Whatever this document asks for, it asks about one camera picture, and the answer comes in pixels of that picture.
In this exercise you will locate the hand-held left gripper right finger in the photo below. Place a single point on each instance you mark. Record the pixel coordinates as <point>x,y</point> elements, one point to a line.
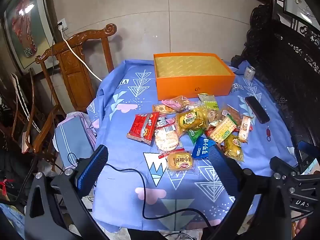
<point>222,172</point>

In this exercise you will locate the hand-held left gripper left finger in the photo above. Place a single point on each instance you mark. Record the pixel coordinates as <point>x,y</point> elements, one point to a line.
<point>91,172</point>

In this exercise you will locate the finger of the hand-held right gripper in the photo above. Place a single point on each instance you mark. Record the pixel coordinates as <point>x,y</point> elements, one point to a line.
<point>282,166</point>
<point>308,148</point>

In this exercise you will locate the shiny yellow cake packet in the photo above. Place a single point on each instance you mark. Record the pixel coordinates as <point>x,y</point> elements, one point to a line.
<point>233,147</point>

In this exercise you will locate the blue triangular snack packet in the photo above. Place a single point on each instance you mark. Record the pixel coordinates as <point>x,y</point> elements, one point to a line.
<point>202,148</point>

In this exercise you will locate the yellow cracker packet green label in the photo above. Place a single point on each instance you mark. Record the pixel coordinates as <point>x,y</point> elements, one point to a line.
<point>223,130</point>

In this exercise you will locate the yellow small bread packet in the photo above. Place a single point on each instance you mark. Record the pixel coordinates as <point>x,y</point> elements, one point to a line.
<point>180,162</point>

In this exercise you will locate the small green snack packet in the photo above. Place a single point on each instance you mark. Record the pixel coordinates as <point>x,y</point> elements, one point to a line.
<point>195,135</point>

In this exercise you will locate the brown pastry packet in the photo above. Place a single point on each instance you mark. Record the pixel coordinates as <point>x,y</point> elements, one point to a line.
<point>232,115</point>

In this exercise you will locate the yellow green cake packet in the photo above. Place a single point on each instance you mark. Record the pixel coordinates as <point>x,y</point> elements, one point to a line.
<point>191,120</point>

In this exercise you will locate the clear rice cracker packet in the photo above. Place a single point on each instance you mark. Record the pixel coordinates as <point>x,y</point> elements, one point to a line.
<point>166,137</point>

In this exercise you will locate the light green snack packet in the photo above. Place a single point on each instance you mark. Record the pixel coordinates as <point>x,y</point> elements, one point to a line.
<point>208,101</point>

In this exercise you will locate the small clear candy packet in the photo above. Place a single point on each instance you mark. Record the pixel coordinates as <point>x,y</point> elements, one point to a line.
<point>163,121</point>

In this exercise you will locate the pink biscuit packet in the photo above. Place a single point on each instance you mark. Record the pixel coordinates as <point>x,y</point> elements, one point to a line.
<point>176,102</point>

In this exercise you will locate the orange biscuit packet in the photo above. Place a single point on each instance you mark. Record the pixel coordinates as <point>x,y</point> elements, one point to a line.
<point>162,109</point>

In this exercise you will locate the orange cardboard box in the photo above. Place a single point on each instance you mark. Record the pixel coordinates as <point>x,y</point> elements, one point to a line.
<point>190,85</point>

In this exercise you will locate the blue striped cloth bundle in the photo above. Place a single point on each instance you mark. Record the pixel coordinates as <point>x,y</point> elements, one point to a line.
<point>72,137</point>

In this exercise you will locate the blue printed tablecloth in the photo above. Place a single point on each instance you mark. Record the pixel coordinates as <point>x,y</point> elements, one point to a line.
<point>120,135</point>

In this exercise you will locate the black phone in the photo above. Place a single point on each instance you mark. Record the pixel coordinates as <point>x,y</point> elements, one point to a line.
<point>257,110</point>

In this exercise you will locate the black carved wooden furniture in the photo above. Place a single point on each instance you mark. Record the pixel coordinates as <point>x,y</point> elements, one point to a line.
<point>287,67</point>

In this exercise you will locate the carved wooden chair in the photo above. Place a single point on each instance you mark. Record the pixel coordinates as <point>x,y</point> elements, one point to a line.
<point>75,77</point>

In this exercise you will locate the white drink can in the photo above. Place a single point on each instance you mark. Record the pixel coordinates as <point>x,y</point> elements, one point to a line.
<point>249,73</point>

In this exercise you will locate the framed red picture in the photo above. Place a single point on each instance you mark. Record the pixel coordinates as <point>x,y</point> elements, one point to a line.
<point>25,22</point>

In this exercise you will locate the white wall socket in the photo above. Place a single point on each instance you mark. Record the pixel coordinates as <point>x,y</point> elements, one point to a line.
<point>62,25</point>

